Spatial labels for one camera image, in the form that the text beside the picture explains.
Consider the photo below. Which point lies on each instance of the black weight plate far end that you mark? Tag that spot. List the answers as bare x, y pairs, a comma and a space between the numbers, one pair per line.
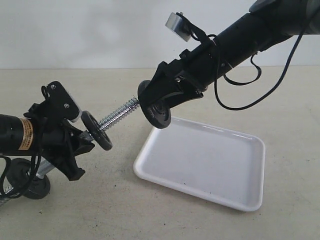
18, 175

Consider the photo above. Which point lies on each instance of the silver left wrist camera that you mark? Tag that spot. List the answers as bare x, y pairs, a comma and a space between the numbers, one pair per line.
75, 109

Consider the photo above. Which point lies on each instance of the black weight plate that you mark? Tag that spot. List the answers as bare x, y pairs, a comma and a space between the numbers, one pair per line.
93, 131
158, 114

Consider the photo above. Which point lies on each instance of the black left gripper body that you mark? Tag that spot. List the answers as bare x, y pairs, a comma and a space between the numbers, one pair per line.
51, 117

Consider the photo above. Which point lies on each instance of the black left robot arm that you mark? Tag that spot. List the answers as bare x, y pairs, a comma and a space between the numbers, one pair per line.
18, 136

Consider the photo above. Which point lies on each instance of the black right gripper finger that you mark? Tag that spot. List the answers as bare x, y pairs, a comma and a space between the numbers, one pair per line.
174, 93
152, 94

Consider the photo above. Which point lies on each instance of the chrome dumbbell bar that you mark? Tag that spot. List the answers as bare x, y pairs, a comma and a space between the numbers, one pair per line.
8, 192

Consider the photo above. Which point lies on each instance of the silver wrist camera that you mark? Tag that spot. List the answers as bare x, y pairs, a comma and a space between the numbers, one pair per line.
75, 109
178, 26

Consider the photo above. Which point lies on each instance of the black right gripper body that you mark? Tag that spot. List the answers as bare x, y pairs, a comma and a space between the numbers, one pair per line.
199, 68

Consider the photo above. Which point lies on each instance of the white rectangular plastic tray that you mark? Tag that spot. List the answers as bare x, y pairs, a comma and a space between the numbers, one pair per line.
219, 165

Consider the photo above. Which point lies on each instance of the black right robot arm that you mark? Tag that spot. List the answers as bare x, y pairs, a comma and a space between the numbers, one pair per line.
267, 23

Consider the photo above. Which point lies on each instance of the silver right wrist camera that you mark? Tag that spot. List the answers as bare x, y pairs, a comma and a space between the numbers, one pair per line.
178, 26

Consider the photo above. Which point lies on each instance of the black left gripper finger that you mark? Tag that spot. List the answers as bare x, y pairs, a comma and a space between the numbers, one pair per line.
81, 147
76, 134

